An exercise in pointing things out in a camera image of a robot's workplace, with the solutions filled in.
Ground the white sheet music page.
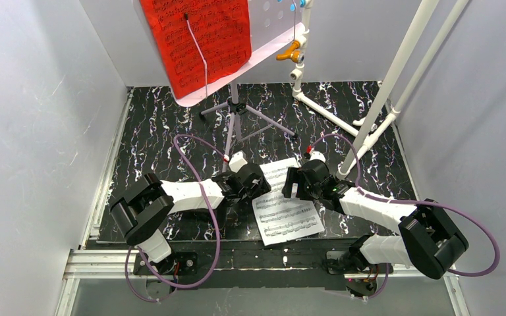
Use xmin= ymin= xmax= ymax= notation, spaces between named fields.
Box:
xmin=252 ymin=158 xmax=325 ymax=246

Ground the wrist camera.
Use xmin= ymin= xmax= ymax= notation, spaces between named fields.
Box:
xmin=222 ymin=151 xmax=248 ymax=172
xmin=303 ymin=145 xmax=326 ymax=163

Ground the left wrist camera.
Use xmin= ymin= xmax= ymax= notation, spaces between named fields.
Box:
xmin=222 ymin=151 xmax=248 ymax=172

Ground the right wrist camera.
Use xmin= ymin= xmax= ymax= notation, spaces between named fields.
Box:
xmin=303 ymin=145 xmax=326 ymax=163

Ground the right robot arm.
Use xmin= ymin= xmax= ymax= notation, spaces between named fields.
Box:
xmin=282 ymin=159 xmax=469 ymax=279

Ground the white pvc pipe frame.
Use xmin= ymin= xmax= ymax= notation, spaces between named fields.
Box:
xmin=290 ymin=0 xmax=468 ymax=180

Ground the lilac perforated music desk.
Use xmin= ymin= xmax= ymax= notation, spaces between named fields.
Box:
xmin=139 ymin=1 xmax=310 ymax=107

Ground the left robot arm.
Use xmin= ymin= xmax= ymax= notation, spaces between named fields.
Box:
xmin=109 ymin=163 xmax=271 ymax=263

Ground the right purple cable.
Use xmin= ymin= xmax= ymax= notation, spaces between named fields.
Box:
xmin=307 ymin=132 xmax=501 ymax=300

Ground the lilac folding tripod stand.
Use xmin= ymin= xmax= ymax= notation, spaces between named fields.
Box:
xmin=198 ymin=80 xmax=298 ymax=156

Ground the red sheet music page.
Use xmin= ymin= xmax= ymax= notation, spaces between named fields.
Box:
xmin=140 ymin=0 xmax=252 ymax=99

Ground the blue tap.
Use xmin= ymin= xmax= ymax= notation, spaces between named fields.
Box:
xmin=289 ymin=0 xmax=308 ymax=12

